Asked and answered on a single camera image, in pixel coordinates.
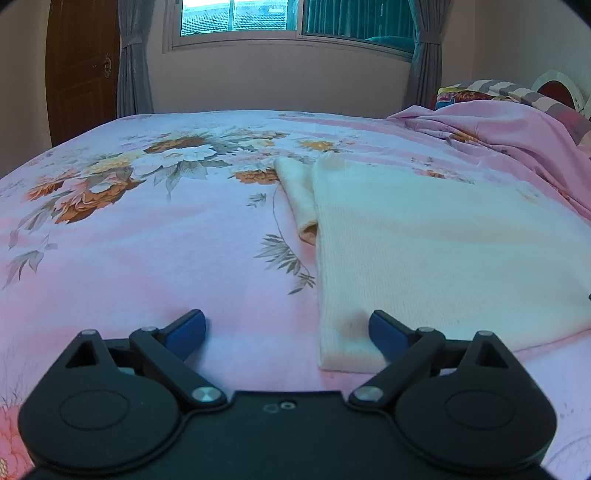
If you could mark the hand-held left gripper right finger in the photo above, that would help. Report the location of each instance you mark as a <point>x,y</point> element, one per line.
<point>388,334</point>

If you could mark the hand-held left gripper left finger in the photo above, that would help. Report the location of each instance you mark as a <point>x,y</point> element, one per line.
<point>184,333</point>

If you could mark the cream knit sweater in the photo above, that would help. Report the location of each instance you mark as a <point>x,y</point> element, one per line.
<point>438,258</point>

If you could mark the bed with pink floral sheet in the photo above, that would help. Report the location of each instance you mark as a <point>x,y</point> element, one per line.
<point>138,258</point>

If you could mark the pink blanket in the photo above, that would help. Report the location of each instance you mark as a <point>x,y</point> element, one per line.
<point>503,134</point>

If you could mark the colourful floral pillow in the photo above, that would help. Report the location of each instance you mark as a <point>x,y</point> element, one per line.
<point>466,98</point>

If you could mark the grey curtain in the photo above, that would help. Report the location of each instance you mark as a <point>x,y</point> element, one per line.
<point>134,60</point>
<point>427,55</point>

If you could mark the striped pillow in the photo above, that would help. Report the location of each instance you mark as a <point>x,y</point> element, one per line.
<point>531,94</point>

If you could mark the brown wooden door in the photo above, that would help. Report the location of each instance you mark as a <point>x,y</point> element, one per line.
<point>81,69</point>

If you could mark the red and white headboard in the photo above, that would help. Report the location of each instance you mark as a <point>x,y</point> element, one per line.
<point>556,84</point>

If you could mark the sliding glass window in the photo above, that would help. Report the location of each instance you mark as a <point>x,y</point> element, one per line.
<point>240,21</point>

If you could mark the teal curtain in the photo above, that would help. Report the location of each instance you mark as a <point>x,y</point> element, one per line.
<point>355,18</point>

